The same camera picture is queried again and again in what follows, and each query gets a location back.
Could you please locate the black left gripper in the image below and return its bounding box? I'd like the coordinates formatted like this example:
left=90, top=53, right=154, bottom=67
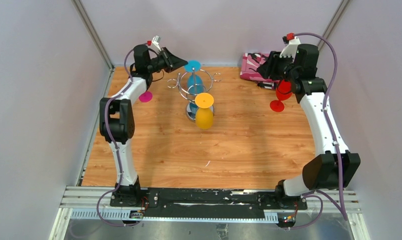
left=146, top=48, right=187, bottom=75

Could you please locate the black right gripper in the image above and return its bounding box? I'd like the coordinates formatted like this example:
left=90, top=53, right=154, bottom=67
left=256, top=51, right=300, bottom=83

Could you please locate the red plastic wine glass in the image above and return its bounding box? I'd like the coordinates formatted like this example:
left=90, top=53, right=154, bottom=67
left=269, top=80, right=293, bottom=113

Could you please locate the chrome wire glass rack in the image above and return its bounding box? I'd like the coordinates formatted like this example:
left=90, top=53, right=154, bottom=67
left=167, top=68, right=222, bottom=122

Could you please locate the blue plastic wine glass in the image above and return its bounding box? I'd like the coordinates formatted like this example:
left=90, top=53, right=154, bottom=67
left=184, top=60, right=205, bottom=95

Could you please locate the pink plastic wine glass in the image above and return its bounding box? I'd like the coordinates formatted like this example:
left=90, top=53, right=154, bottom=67
left=138, top=91, right=153, bottom=103

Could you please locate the yellow plastic wine glass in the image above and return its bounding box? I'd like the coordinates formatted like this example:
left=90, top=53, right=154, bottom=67
left=194, top=92, right=214, bottom=130

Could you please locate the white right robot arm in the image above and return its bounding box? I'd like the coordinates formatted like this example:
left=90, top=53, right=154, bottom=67
left=257, top=43, right=361, bottom=209

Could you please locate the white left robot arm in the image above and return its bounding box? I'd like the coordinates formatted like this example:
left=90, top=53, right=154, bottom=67
left=99, top=43, right=188, bottom=207

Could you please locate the pink camouflage folded cloth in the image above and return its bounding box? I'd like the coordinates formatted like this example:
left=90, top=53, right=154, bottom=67
left=239, top=52, right=279, bottom=90

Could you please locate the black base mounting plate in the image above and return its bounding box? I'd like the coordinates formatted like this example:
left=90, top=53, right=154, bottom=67
left=109, top=187, right=307, bottom=220

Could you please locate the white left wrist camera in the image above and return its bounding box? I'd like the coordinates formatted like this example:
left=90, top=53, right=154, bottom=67
left=151, top=35, right=162, bottom=53

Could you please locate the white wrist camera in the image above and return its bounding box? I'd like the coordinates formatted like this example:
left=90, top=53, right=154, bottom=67
left=279, top=34, right=301, bottom=58
left=151, top=35, right=162, bottom=53

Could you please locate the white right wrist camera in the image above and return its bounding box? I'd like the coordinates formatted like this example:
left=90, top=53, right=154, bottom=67
left=279, top=34, right=301, bottom=58

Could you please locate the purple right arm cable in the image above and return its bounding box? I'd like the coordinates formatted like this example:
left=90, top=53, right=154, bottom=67
left=287, top=32, right=349, bottom=231

